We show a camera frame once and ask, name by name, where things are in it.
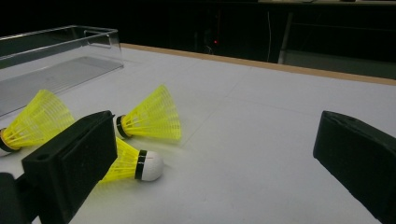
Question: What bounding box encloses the clear plastic box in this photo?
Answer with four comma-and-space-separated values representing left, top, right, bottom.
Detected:
0, 25, 124, 119

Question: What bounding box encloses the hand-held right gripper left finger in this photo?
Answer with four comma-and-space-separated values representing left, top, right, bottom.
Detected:
21, 109, 119, 224

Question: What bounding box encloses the white metal stand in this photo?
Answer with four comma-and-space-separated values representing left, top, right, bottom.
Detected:
258, 0, 396, 64

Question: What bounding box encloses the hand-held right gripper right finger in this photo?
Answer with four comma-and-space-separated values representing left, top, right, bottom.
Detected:
312, 110, 396, 224

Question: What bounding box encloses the yellow plastic shuttlecock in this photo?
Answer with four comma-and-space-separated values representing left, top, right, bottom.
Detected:
98, 136, 164, 184
0, 89, 76, 158
114, 84, 182, 142

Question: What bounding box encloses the thin white cable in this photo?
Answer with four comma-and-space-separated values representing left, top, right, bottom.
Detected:
266, 11, 273, 63

